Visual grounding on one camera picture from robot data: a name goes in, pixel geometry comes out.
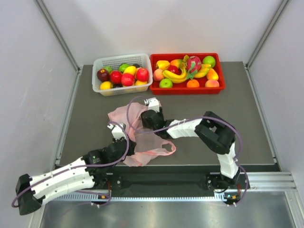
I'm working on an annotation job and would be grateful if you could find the pink plastic bag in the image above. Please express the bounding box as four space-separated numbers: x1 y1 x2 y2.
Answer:
108 103 176 167

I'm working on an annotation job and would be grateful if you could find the yellow banana bunch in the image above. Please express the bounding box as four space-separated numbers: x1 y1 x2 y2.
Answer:
162 62 211 84

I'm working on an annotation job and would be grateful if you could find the red pomegranate fruit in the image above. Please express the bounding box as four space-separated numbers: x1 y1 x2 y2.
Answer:
167 65 180 75

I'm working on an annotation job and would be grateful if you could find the pink dragon fruit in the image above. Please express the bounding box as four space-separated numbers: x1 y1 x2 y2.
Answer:
183 55 202 80

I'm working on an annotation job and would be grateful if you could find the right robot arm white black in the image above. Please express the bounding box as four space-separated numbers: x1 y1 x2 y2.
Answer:
141 110 240 184

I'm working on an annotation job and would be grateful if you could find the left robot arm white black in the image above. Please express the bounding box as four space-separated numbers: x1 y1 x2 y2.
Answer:
11 137 136 215

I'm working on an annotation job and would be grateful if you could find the small green fruit behind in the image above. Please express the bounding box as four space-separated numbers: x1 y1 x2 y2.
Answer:
103 66 113 74

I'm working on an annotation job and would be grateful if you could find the small green apple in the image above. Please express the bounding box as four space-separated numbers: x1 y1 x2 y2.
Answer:
159 78 173 88

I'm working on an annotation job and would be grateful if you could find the yellow lemon front right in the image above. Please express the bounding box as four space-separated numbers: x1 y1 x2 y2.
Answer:
135 80 148 86

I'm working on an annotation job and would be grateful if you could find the yellow lemon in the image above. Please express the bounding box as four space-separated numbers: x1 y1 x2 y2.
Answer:
123 66 137 76
100 81 113 90
135 80 148 86

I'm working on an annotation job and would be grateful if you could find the red plastic tray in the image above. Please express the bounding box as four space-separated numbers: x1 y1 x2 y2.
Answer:
150 53 225 95

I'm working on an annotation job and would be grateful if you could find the peach with leaf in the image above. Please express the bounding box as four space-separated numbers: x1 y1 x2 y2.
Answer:
153 69 164 81

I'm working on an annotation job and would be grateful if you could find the red apple right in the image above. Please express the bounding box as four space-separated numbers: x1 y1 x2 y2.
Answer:
135 67 149 82

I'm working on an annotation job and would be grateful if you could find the red apple middle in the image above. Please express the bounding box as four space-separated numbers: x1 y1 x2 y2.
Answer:
121 73 135 86

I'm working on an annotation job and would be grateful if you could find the yellow lemon top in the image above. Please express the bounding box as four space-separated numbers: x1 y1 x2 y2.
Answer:
123 66 137 76

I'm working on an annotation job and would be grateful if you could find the yellow bell pepper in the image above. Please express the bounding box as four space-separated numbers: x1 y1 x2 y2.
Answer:
156 60 170 71

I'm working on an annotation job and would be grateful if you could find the orange tangerine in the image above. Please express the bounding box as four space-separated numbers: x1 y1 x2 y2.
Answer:
186 79 200 88

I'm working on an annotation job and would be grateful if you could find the red apple left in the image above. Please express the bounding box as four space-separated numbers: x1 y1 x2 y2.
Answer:
110 71 122 84

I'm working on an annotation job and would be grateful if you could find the white perforated plastic basket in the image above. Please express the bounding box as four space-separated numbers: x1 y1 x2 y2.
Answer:
92 53 153 96

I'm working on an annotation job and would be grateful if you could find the yellow lemon front left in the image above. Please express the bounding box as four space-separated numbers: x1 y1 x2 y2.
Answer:
100 81 113 90

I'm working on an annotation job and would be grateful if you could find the green lime in basket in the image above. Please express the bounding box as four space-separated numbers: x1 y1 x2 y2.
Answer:
118 63 130 73

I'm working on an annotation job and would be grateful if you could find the orange green mango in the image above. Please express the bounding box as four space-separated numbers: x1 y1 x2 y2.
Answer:
170 59 183 68

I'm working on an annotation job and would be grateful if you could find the dark red apple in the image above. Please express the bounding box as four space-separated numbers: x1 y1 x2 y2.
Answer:
97 68 110 82

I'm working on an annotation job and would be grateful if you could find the pink yellow peach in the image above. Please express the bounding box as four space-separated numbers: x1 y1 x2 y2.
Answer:
205 79 219 88

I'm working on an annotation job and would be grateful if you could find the yellow orange mango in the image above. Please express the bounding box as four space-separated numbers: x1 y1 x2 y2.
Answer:
206 68 219 81

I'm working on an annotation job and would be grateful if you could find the large green apple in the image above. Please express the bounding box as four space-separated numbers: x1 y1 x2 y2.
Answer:
202 56 216 68

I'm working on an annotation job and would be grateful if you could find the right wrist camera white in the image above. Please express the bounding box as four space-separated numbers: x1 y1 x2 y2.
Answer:
144 97 161 113

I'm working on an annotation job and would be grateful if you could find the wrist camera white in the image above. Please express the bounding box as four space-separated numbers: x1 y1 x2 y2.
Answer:
144 97 161 113
107 123 126 140

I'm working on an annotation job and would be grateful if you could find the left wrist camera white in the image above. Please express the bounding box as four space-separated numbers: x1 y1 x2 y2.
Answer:
107 123 126 140

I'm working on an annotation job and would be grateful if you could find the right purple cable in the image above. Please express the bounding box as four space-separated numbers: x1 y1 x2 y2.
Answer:
126 96 250 207

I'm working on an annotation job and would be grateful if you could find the purple cable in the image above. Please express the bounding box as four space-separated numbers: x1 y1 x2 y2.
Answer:
11 121 130 209
126 96 250 207

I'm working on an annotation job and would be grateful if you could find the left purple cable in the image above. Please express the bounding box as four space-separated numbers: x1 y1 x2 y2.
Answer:
11 121 130 209

